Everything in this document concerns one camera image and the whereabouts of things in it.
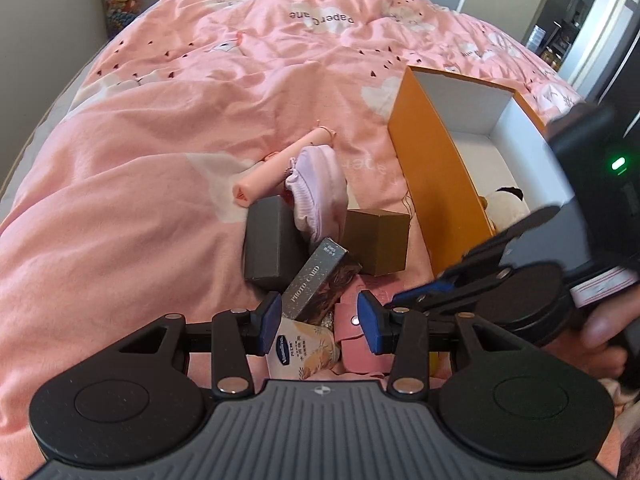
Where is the person's right hand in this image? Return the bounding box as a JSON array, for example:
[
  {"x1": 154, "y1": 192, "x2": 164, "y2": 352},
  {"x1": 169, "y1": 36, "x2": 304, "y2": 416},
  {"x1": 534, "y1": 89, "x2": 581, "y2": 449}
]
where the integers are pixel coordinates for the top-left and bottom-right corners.
[{"x1": 545, "y1": 285, "x2": 640, "y2": 388}]

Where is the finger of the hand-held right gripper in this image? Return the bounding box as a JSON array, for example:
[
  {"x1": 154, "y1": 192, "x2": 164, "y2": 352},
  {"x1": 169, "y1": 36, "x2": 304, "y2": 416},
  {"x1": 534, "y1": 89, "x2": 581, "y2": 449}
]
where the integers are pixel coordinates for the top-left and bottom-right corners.
[
  {"x1": 435, "y1": 205, "x2": 562, "y2": 282},
  {"x1": 392, "y1": 265, "x2": 522, "y2": 322}
]

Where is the pale pink zip pouch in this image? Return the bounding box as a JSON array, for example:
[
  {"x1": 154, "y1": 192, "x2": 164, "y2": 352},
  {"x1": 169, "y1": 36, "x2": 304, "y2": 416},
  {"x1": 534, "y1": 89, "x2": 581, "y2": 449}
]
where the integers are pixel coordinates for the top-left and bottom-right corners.
[{"x1": 284, "y1": 144, "x2": 349, "y2": 247}]

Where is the pink printed blanket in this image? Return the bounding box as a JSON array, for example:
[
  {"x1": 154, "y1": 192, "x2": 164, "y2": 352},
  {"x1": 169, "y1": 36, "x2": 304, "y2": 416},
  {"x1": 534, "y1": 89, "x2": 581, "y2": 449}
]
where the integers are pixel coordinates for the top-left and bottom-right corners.
[{"x1": 0, "y1": 0, "x2": 598, "y2": 461}]

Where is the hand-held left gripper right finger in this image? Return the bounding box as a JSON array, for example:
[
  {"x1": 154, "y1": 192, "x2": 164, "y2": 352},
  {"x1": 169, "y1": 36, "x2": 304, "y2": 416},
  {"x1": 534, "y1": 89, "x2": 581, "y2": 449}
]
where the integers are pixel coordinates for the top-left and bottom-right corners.
[{"x1": 357, "y1": 290, "x2": 536, "y2": 395}]

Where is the white panda plush toy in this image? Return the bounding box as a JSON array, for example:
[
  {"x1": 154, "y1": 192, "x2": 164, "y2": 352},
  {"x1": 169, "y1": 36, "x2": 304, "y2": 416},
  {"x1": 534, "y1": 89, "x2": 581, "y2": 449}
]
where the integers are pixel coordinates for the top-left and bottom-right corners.
[{"x1": 480, "y1": 186, "x2": 532, "y2": 235}]

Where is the brown cardboard gift box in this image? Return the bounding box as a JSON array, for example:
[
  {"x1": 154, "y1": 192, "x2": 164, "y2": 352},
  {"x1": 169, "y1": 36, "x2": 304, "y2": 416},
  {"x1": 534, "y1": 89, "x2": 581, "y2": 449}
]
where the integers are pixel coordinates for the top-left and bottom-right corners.
[{"x1": 344, "y1": 208, "x2": 412, "y2": 277}]

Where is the pink snap card wallet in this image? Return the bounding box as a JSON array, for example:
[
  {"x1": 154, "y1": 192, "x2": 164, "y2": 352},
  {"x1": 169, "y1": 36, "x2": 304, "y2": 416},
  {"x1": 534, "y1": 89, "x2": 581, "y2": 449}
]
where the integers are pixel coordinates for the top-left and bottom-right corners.
[{"x1": 332, "y1": 280, "x2": 402, "y2": 377}]

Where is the brown photo card box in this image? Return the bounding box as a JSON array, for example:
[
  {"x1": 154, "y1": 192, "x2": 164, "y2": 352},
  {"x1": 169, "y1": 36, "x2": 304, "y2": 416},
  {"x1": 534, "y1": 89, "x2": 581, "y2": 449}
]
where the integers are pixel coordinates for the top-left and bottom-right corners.
[{"x1": 281, "y1": 237, "x2": 364, "y2": 326}]

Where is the pink selfie stick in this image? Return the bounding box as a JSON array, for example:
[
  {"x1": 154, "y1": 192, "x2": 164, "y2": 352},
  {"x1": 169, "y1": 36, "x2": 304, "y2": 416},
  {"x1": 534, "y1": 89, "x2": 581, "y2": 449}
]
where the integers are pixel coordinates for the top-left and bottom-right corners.
[{"x1": 235, "y1": 127, "x2": 338, "y2": 209}]

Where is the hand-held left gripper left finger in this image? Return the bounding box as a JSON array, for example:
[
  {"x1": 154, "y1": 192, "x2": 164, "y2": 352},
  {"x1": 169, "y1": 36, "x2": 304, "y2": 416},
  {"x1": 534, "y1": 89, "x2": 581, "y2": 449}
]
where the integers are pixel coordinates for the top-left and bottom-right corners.
[{"x1": 107, "y1": 292, "x2": 283, "y2": 397}]

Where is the black gift box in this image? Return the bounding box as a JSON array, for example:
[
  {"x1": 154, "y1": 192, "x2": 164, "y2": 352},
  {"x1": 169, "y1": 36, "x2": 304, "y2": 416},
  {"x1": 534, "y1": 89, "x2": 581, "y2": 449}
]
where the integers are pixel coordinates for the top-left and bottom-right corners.
[{"x1": 244, "y1": 196, "x2": 309, "y2": 292}]

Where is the orange cardboard box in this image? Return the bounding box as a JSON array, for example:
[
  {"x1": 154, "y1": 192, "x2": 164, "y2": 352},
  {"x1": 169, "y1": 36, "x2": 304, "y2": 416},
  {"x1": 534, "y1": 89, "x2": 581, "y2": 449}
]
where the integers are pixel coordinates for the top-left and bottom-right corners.
[{"x1": 387, "y1": 65, "x2": 581, "y2": 281}]

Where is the white hand cream tube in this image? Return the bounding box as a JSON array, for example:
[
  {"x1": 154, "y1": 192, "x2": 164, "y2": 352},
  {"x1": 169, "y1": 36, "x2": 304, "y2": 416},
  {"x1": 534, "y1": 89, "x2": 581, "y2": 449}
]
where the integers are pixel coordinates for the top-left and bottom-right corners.
[{"x1": 266, "y1": 317, "x2": 344, "y2": 380}]

